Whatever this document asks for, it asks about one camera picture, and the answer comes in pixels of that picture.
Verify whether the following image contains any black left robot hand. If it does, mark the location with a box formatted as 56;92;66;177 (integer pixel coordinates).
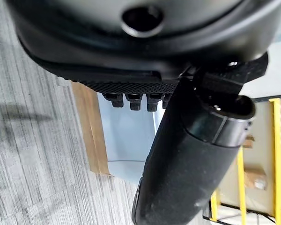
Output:
4;0;281;225

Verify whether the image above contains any pale blue plastic box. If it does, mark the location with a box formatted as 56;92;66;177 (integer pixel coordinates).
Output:
96;91;163;185

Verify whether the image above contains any brown cardboard box with label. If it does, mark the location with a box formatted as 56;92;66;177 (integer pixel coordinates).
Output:
243;165;268;190

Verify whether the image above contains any yellow metal shelf rack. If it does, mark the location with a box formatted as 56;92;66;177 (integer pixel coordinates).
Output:
209;98;281;223

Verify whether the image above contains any brown cardboard panel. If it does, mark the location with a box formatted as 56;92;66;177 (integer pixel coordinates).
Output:
70;81;115;178

